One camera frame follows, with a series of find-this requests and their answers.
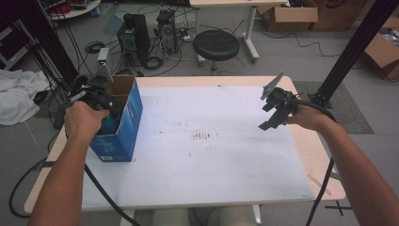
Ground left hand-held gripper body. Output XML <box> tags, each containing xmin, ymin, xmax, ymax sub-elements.
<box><xmin>67</xmin><ymin>65</ymin><xmax>123</xmax><ymax>119</ymax></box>

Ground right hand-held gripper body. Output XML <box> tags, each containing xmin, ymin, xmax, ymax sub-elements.
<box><xmin>260</xmin><ymin>71</ymin><xmax>301</xmax><ymax>125</ymax></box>

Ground blue cardboard box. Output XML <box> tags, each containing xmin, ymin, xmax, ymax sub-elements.
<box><xmin>88</xmin><ymin>74</ymin><xmax>144</xmax><ymax>163</ymax></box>

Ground person's right hand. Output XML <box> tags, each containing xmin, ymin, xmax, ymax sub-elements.
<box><xmin>283</xmin><ymin>104</ymin><xmax>334</xmax><ymax>133</ymax></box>

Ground person's left hand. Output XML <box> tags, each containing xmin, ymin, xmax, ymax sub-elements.
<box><xmin>64</xmin><ymin>101</ymin><xmax>111</xmax><ymax>142</ymax></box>

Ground small grey device green light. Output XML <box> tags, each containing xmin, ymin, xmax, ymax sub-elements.
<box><xmin>97</xmin><ymin>46</ymin><xmax>110</xmax><ymax>69</ymax></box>

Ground dark grey floor mat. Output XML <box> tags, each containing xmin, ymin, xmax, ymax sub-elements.
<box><xmin>293</xmin><ymin>80</ymin><xmax>375</xmax><ymax>136</ymax></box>

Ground black computer tower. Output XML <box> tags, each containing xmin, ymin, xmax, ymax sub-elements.
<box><xmin>117</xmin><ymin>12</ymin><xmax>152</xmax><ymax>63</ymax></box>

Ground white table mat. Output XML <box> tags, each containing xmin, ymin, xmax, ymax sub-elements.
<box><xmin>81</xmin><ymin>86</ymin><xmax>314</xmax><ymax>211</ymax></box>

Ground pale tape strip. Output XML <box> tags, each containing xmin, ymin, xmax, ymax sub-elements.
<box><xmin>308</xmin><ymin>173</ymin><xmax>332</xmax><ymax>197</ymax></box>

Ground black round stool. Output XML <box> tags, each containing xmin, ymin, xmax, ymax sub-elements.
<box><xmin>192</xmin><ymin>29</ymin><xmax>241</xmax><ymax>75</ymax></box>

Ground dark curtain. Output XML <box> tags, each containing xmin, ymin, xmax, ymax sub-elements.
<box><xmin>0</xmin><ymin>0</ymin><xmax>79</xmax><ymax>85</ymax></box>

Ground white crumpled cloth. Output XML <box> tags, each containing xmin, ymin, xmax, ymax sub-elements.
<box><xmin>0</xmin><ymin>69</ymin><xmax>51</xmax><ymax>126</ymax></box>

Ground open brown cardboard box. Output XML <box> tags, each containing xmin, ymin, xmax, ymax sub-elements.
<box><xmin>257</xmin><ymin>0</ymin><xmax>320</xmax><ymax>33</ymax></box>

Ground white table leg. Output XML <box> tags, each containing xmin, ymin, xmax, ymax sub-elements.
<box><xmin>251</xmin><ymin>204</ymin><xmax>263</xmax><ymax>226</ymax></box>

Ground open-sided computer tower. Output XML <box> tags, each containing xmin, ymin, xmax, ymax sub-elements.
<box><xmin>155</xmin><ymin>8</ymin><xmax>179</xmax><ymax>55</ymax></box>

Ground round white table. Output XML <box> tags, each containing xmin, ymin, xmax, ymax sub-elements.
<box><xmin>37</xmin><ymin>0</ymin><xmax>103</xmax><ymax>21</ymax></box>

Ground closed brown cardboard box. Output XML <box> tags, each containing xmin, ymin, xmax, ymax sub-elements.
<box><xmin>310</xmin><ymin>0</ymin><xmax>369</xmax><ymax>32</ymax></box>

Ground wooden desk white legs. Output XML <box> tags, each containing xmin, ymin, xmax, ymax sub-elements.
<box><xmin>188</xmin><ymin>0</ymin><xmax>289</xmax><ymax>63</ymax></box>

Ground large brown cardboard box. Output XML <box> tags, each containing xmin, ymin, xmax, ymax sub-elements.
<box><xmin>360</xmin><ymin>15</ymin><xmax>399</xmax><ymax>81</ymax></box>

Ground coiled black cable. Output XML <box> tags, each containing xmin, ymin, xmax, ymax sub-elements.
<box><xmin>85</xmin><ymin>40</ymin><xmax>106</xmax><ymax>55</ymax></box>
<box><xmin>143</xmin><ymin>55</ymin><xmax>165</xmax><ymax>71</ymax></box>

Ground long black floor cable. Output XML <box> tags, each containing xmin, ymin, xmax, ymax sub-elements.
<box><xmin>253</xmin><ymin>28</ymin><xmax>343</xmax><ymax>58</ymax></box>

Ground right hand-held gripper black cable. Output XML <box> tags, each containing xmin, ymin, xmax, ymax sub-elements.
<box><xmin>295</xmin><ymin>99</ymin><xmax>339</xmax><ymax>226</ymax></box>

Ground hand-held gripper black cable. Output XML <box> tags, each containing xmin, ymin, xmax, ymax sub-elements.
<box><xmin>84</xmin><ymin>163</ymin><xmax>141</xmax><ymax>226</ymax></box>
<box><xmin>295</xmin><ymin>99</ymin><xmax>339</xmax><ymax>226</ymax></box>

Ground black metal stand post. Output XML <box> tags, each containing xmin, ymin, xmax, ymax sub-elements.
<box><xmin>309</xmin><ymin>0</ymin><xmax>399</xmax><ymax>109</ymax></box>

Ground left hand-held gripper black cable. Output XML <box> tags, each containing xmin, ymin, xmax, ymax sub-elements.
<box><xmin>84</xmin><ymin>163</ymin><xmax>141</xmax><ymax>226</ymax></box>

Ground black floor cable loop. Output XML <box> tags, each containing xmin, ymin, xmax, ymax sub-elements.
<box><xmin>8</xmin><ymin>131</ymin><xmax>60</xmax><ymax>219</ymax></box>

